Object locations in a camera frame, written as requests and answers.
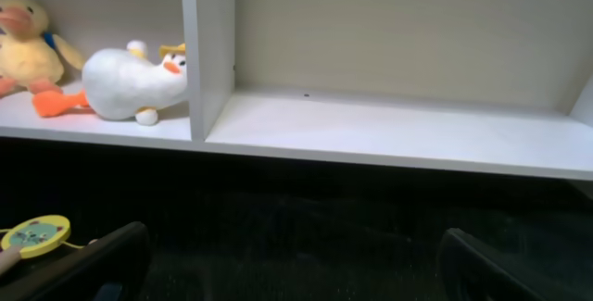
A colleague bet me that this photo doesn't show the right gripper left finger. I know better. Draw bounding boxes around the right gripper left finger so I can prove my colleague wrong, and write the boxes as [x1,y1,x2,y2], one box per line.
[0,220,152,301]

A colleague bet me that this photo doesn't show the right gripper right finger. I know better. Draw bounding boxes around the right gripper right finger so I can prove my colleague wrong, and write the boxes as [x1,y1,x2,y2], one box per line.
[436,227,593,301]

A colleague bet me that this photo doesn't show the yellow rattle drum toy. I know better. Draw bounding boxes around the yellow rattle drum toy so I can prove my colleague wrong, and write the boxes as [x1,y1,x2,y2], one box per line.
[0,214,99,277]

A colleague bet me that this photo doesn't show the white plush goose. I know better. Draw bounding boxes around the white plush goose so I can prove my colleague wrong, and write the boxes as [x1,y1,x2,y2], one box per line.
[32,39,189,127]

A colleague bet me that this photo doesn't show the white shelf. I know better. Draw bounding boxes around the white shelf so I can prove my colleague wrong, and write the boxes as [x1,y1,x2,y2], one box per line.
[0,0,593,182]

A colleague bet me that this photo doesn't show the yellow plush duck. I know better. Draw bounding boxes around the yellow plush duck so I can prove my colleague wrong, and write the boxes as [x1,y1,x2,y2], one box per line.
[0,0,87,99]

